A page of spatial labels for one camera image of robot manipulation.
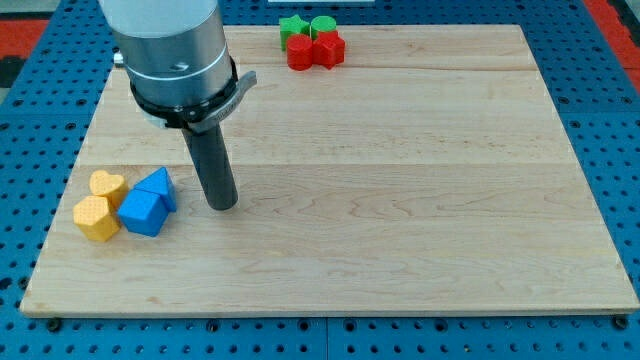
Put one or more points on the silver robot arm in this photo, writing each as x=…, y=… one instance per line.
x=176, y=56

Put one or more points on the red star block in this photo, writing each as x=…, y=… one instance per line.
x=328, y=49

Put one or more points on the green star block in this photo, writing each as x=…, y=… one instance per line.
x=289, y=26

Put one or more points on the wooden board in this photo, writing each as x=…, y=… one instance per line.
x=428, y=175

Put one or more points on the dark grey cylindrical pointer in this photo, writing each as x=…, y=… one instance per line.
x=211, y=162

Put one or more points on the red cylinder block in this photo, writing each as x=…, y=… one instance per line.
x=299, y=51

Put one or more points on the green cylinder block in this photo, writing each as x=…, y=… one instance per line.
x=320, y=24

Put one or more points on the blue triangle block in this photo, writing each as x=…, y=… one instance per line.
x=160, y=183

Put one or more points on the blue pentagon block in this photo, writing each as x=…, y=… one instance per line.
x=143, y=213

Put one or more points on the yellow heart block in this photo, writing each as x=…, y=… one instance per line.
x=113, y=187

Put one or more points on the yellow hexagon block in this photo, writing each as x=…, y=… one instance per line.
x=96, y=218

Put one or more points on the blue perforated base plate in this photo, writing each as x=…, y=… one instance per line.
x=45, y=116

